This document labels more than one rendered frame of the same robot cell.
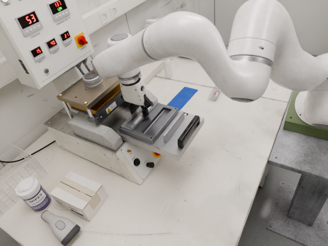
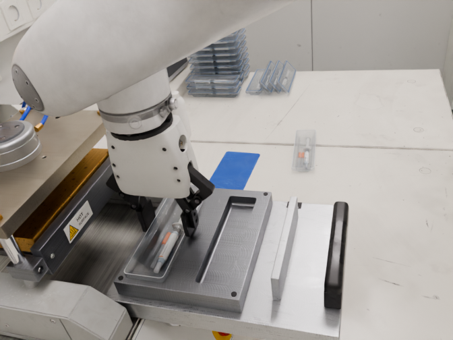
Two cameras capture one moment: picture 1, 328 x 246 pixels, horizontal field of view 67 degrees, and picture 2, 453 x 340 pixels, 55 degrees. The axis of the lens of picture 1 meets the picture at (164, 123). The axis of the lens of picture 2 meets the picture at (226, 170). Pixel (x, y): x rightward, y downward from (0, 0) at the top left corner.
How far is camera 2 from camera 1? 43 cm
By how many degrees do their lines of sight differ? 15
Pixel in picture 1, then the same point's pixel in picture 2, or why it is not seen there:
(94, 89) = (18, 173)
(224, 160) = (401, 312)
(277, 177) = not seen: hidden behind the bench
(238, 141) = (410, 254)
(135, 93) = (164, 162)
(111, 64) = (99, 42)
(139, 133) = (190, 284)
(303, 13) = (378, 11)
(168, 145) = (292, 307)
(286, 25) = not seen: outside the picture
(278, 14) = not seen: outside the picture
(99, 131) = (51, 305)
